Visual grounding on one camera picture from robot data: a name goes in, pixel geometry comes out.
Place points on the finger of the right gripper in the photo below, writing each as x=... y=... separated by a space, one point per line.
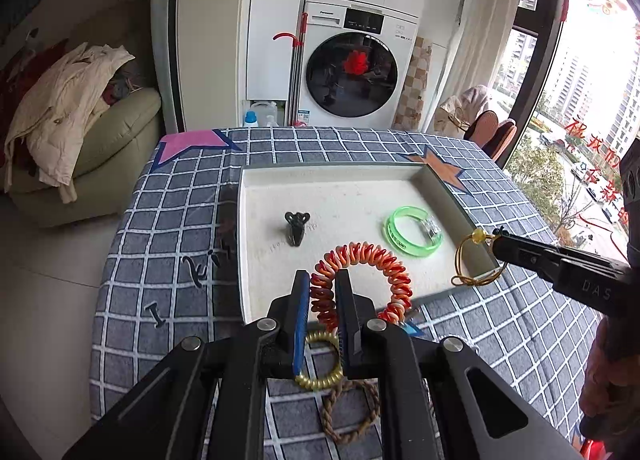
x=539 y=257

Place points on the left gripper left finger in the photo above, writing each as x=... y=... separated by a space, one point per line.
x=285 y=352

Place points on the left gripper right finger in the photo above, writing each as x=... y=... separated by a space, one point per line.
x=353 y=312

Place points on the green translucent bangle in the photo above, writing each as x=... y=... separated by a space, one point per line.
x=413 y=231

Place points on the black hair claw clip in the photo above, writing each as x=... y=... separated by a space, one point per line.
x=296 y=226

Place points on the teal jewelry tray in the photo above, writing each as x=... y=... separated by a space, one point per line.
x=347 y=202

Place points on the person's right hand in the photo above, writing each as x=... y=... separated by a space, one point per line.
x=610 y=396

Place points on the brown chair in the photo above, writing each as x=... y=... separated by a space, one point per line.
x=482 y=129
x=502 y=138

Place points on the grey checked bedsheet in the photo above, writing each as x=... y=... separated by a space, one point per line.
x=169 y=272

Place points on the cream bag on chair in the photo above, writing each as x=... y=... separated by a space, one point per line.
x=456 y=114

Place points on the checked hanging towel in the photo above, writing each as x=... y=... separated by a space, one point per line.
x=411 y=103

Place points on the blue capped bottle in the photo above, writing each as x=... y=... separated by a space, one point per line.
x=250 y=120

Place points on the white detergent jug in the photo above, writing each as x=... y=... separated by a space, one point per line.
x=267 y=113

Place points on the white washing machine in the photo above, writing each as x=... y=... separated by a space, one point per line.
x=355 y=60

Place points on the cream jacket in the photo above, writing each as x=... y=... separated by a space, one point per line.
x=56 y=114

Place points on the red handled mop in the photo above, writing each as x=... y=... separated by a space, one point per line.
x=298 y=42

